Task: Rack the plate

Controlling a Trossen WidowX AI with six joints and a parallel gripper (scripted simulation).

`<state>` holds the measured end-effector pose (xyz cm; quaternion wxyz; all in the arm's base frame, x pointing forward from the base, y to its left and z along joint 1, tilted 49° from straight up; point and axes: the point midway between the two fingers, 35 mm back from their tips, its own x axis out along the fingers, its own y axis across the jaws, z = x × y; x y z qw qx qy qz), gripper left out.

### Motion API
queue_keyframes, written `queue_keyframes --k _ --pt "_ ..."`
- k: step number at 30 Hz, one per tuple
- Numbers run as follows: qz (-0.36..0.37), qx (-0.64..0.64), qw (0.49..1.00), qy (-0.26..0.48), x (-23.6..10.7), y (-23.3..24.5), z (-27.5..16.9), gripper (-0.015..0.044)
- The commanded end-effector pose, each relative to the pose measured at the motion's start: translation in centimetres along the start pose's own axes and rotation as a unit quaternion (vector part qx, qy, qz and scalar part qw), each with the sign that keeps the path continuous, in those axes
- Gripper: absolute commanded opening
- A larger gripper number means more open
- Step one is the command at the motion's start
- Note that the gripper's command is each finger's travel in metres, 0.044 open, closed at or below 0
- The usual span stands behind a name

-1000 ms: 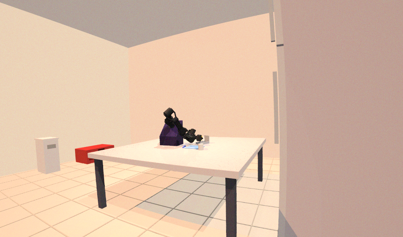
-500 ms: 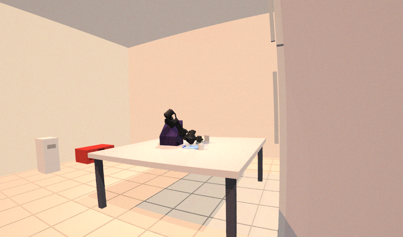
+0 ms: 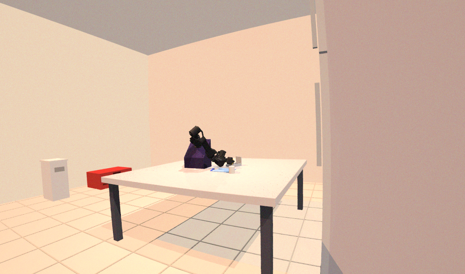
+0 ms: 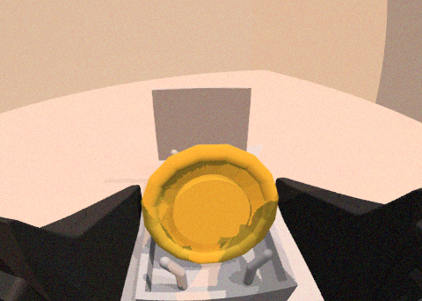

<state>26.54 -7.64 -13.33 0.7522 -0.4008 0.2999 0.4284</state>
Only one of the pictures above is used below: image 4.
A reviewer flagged yellow plate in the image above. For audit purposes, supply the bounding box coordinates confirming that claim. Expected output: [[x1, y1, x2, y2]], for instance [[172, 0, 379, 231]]
[[141, 145, 279, 263]]

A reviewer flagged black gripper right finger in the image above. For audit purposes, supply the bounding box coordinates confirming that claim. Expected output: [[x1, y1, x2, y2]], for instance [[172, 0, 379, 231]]
[[274, 177, 422, 301]]

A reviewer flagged grey dish rack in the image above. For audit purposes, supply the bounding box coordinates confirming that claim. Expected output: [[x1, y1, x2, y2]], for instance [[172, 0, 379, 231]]
[[135, 85, 298, 301]]

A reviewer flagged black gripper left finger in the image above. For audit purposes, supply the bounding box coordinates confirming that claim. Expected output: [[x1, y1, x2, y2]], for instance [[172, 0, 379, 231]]
[[0, 185, 142, 301]]

